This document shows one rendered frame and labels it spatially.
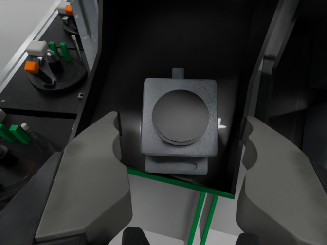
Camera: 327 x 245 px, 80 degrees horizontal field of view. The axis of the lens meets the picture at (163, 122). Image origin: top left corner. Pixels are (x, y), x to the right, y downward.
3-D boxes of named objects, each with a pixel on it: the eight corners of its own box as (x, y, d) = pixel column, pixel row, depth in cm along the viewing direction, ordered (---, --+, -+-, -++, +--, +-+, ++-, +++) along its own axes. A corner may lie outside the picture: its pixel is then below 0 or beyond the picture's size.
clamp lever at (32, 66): (52, 85, 47) (33, 70, 40) (43, 84, 47) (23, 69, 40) (55, 71, 48) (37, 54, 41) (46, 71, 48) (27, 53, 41)
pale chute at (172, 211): (186, 239, 32) (186, 264, 27) (108, 219, 32) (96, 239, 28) (233, 62, 27) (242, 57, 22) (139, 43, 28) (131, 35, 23)
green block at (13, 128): (28, 144, 39) (15, 130, 35) (23, 143, 39) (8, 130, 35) (31, 138, 39) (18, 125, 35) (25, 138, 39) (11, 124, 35)
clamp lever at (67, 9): (81, 29, 61) (71, 10, 54) (74, 29, 61) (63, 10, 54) (83, 20, 62) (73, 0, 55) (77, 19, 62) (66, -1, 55)
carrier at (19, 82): (96, 120, 48) (82, 82, 38) (-5, 112, 47) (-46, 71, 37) (115, 58, 62) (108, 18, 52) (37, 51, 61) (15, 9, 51)
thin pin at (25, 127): (46, 150, 38) (25, 127, 31) (42, 150, 38) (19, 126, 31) (48, 147, 39) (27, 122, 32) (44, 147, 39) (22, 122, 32)
